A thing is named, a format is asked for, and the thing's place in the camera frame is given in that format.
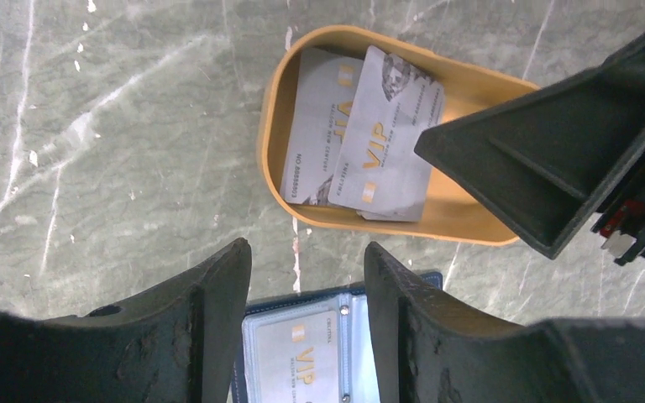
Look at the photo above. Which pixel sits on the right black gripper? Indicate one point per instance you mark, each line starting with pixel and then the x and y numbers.
pixel 572 149

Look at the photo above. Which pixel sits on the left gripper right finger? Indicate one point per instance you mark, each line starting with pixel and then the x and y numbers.
pixel 429 346

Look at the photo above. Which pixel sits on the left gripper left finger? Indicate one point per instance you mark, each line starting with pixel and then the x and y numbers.
pixel 175 342

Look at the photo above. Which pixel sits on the navy blue card holder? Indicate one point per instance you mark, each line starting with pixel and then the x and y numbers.
pixel 357 376

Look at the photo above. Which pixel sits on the silver VIP card stack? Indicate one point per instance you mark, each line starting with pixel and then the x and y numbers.
pixel 326 87

